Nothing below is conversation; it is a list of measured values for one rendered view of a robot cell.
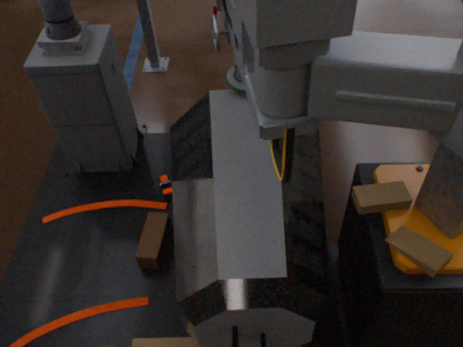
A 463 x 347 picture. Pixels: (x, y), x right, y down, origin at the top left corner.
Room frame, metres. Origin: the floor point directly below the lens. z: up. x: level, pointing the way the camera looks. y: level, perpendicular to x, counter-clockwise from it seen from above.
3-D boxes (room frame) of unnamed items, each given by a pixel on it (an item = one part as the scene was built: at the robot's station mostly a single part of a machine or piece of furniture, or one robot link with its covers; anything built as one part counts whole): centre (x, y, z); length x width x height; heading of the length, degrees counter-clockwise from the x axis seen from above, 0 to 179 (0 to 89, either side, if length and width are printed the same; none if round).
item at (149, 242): (1.41, 0.46, 0.07); 0.30 x 0.12 x 0.12; 170
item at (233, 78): (1.81, -0.12, 0.85); 0.21 x 0.21 x 0.01
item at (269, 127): (1.42, -0.15, 1.28); 0.74 x 0.23 x 0.49; 6
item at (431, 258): (0.81, -0.63, 0.80); 0.20 x 0.10 x 0.05; 36
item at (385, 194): (1.04, -0.57, 0.81); 0.20 x 0.10 x 0.05; 94
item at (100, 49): (2.23, 0.84, 0.43); 0.50 x 0.50 x 0.85; 87
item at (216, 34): (1.68, -0.01, 1.18); 0.15 x 0.10 x 0.15; 6
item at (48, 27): (2.23, 0.84, 0.98); 0.19 x 0.19 x 0.10
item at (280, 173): (1.15, -0.19, 1.04); 0.23 x 0.03 x 0.32; 6
